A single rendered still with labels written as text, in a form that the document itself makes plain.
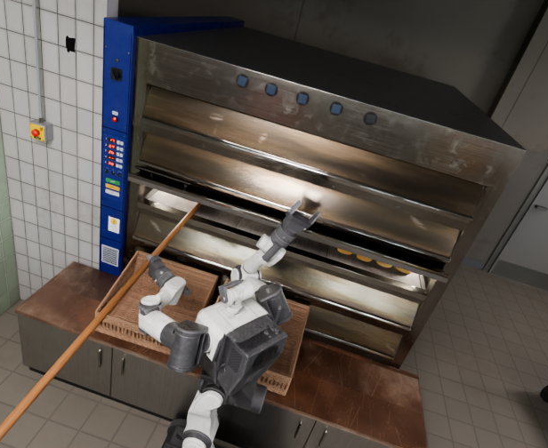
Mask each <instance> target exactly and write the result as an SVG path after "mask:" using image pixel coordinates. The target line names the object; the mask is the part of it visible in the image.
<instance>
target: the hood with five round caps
mask: <svg viewBox="0 0 548 448"><path fill-rule="evenodd" d="M147 84H151V85H154V86H157V87H160V88H163V89H166V90H169V91H172V92H178V93H180V94H184V95H187V96H190V97H192V98H196V99H199V100H204V101H207V102H210V103H213V104H216V105H219V106H223V107H225V108H230V109H234V110H236V111H239V112H243V113H246V114H248V115H252V116H257V117H260V118H263V119H266V120H270V121H272V122H275V123H278V124H283V125H286V126H290V127H293V128H295V129H299V130H302V131H305V132H310V133H313V134H316V135H319V136H322V137H325V138H329V139H331V140H337V141H340V142H342V143H346V144H349V145H352V146H355V147H358V148H363V149H366V150H369V151H372V152H375V153H378V154H381V155H385V156H389V157H393V158H396V159H398V160H401V161H405V162H408V163H411V164H416V165H419V166H422V167H425V168H428V169H432V170H434V171H437V172H443V173H445V174H448V175H452V176H455V177H457V178H461V179H464V180H469V181H472V182H475V183H479V184H481V185H484V186H487V187H489V185H490V183H491V181H492V180H493V178H494V177H495V175H496V173H497V171H498V169H499V167H500V166H501V164H502V162H503V160H504V159H505V157H506V155H507V153H508V152H509V150H510V148H511V147H510V146H507V145H504V144H501V143H498V142H494V141H492V140H486V139H483V138H480V137H477V136H474V135H470V134H468V133H464V132H459V131H456V130H453V129H449V128H447V127H443V126H440V125H437V124H432V123H428V122H425V121H423V120H419V119H416V118H413V117H410V116H404V115H401V114H398V113H395V112H391V111H389V110H386V109H382V108H377V107H374V106H371V105H367V104H365V103H361V102H358V101H355V100H350V99H346V98H344V97H340V96H337V95H334V94H331V93H328V92H322V91H320V90H316V89H313V88H310V87H307V86H304V85H300V84H295V83H292V82H289V81H286V80H283V79H279V78H276V77H273V76H268V75H264V74H262V73H258V72H255V71H253V70H249V69H246V68H241V67H238V66H234V65H231V64H228V63H225V62H221V61H218V60H213V59H210V58H207V57H204V56H201V55H197V54H195V53H191V52H186V51H183V50H180V49H176V48H173V47H170V46H167V45H164V44H159V43H155V42H152V41H149V60H148V72H147Z"/></svg>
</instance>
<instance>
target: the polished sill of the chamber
mask: <svg viewBox="0 0 548 448"><path fill-rule="evenodd" d="M138 207H139V208H142V209H144V210H147V211H151V212H155V213H158V214H161V215H164V216H166V217H169V218H172V219H175V220H179V221H181V220H182V219H183V218H184V217H185V216H186V214H187V212H184V211H181V210H178V209H175V208H173V207H170V206H167V205H164V204H160V203H156V202H153V201H150V200H148V199H145V198H142V199H141V200H140V201H139V202H138ZM186 223H188V224H190V225H193V226H196V227H199V228H204V229H207V230H210V231H213V232H215V233H218V234H221V235H224V236H228V237H231V238H234V239H237V240H239V241H242V242H245V243H248V244H252V245H255V246H256V244H257V242H258V241H259V239H260V238H261V236H257V235H255V234H252V233H249V232H246V231H244V230H241V229H238V228H233V227H230V226H227V225H224V224H221V223H219V222H216V221H213V220H209V219H206V218H203V217H200V216H197V215H194V214H193V215H192V216H191V217H190V219H189V220H188V221H187V222H186ZM285 249H286V253H285V255H286V256H288V257H291V258H294V259H297V260H301V261H304V262H307V263H310V264H313V265H316V266H319V267H322V268H326V269H329V270H332V271H334V272H337V273H340V274H343V275H346V276H350V277H353V278H356V279H358V280H361V281H365V282H368V283H370V284H375V285H378V286H381V287H383V288H386V289H389V290H392V291H394V292H399V293H402V294H405V295H407V296H410V297H413V298H417V299H419V300H425V299H426V297H427V292H426V290H424V289H421V288H418V287H415V286H413V285H410V284H405V283H402V282H400V281H397V280H394V279H391V278H389V277H385V276H380V275H377V274H375V273H372V272H369V271H366V270H364V269H361V268H356V267H353V266H351V265H347V264H344V263H341V262H339V261H336V260H331V259H329V258H326V257H323V256H320V255H317V254H315V253H312V252H306V251H304V250H301V249H298V248H295V247H293V246H290V245H288V246H287V247H286V248H285Z"/></svg>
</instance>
